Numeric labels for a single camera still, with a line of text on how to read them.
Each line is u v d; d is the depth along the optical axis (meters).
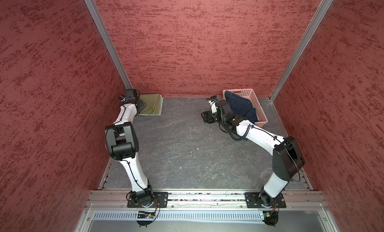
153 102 1.10
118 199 0.76
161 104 1.16
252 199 0.74
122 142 0.54
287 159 0.45
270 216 0.72
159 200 0.74
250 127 0.57
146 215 0.72
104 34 0.83
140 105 0.90
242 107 1.10
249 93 1.20
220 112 0.67
